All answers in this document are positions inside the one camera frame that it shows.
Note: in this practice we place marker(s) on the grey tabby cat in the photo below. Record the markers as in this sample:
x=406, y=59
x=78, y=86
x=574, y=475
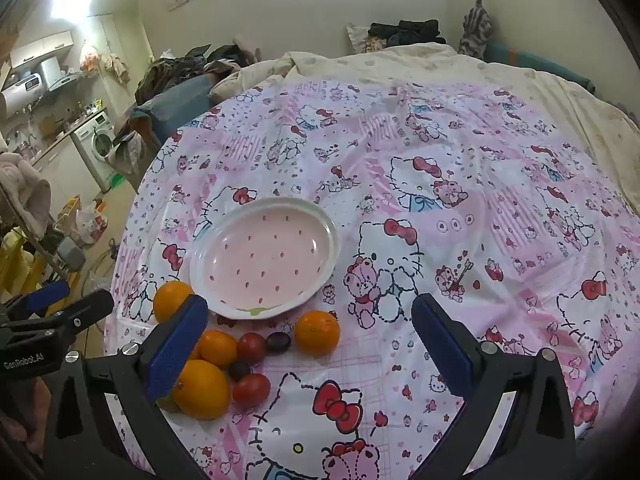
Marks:
x=475, y=27

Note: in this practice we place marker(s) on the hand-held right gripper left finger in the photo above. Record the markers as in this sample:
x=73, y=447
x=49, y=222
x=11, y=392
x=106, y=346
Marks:
x=175, y=352

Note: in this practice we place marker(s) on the red and white plastic bag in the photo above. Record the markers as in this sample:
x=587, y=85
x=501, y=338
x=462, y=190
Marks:
x=92, y=223

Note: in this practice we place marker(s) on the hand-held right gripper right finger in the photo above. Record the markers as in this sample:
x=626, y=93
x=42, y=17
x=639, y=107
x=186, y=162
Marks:
x=445, y=347

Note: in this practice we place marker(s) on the heap of mixed clothes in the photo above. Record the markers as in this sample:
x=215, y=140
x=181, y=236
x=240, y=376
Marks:
x=185, y=67

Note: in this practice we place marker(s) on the hanging beige cloth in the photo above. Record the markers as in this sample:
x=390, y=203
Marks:
x=117, y=67

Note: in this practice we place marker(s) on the hanging plastic bag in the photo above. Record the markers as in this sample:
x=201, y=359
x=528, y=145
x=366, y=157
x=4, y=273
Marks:
x=90, y=59

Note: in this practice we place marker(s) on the red cherry tomato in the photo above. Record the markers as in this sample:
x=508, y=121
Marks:
x=251, y=389
x=251, y=346

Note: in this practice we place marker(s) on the dark purple grape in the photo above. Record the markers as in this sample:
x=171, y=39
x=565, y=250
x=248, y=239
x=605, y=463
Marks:
x=278, y=341
x=240, y=369

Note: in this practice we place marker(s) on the pink towel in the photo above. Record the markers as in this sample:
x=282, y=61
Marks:
x=25, y=190

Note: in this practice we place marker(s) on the white washing machine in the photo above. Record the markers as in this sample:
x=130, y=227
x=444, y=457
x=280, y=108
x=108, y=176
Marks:
x=97, y=140

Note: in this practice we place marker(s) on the grey plastic bag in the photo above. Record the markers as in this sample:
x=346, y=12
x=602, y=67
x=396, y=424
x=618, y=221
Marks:
x=125, y=152

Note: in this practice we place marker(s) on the dark clothes pile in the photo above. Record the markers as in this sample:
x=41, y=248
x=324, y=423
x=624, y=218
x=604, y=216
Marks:
x=405, y=31

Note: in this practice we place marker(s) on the pink strawberry-print plate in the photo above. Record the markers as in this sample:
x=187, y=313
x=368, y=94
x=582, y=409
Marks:
x=270, y=260

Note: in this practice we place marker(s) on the floral pillow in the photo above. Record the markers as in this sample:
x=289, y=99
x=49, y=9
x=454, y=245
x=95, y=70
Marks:
x=357, y=36

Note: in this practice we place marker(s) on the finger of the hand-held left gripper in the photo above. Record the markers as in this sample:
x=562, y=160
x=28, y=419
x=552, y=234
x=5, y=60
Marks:
x=47, y=294
x=85, y=310

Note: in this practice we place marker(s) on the small green floor item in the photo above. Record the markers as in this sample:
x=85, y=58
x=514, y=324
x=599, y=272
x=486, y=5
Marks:
x=116, y=180

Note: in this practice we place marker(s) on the white kitchen cabinet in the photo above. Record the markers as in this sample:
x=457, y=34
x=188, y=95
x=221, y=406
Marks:
x=42, y=49

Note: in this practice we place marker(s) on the pink cartoon-print blanket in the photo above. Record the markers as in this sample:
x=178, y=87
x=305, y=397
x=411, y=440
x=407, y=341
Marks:
x=450, y=160

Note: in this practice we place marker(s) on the blue-grey chair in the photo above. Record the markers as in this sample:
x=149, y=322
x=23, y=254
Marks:
x=155, y=110

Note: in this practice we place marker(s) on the small orange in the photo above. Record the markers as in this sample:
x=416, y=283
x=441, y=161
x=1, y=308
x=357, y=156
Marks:
x=218, y=348

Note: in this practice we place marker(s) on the silver range hood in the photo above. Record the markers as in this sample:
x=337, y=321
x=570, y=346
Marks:
x=62, y=82

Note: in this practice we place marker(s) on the large orange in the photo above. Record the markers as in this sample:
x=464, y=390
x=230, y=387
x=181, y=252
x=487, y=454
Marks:
x=202, y=392

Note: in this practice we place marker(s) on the white water heater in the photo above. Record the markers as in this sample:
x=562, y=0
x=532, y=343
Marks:
x=22, y=94

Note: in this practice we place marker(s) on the grey box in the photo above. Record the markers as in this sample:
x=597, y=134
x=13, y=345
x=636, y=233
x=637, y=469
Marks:
x=71, y=254

